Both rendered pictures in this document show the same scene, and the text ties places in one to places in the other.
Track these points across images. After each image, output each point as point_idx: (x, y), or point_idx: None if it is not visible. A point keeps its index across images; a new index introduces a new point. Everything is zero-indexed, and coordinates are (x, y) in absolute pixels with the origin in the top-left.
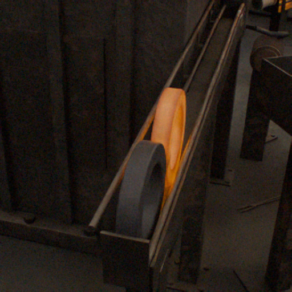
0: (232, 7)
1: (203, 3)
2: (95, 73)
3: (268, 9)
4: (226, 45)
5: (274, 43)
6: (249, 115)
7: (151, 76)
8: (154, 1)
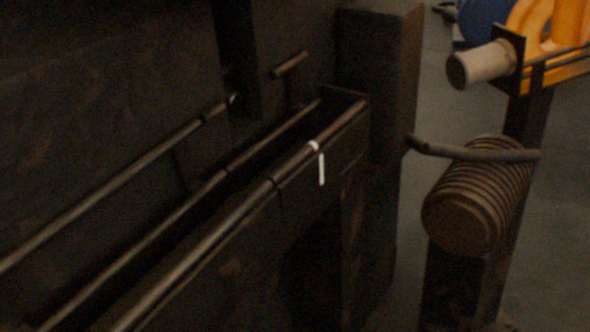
0: (338, 107)
1: (72, 169)
2: None
3: (499, 83)
4: None
5: (487, 184)
6: (427, 315)
7: None
8: None
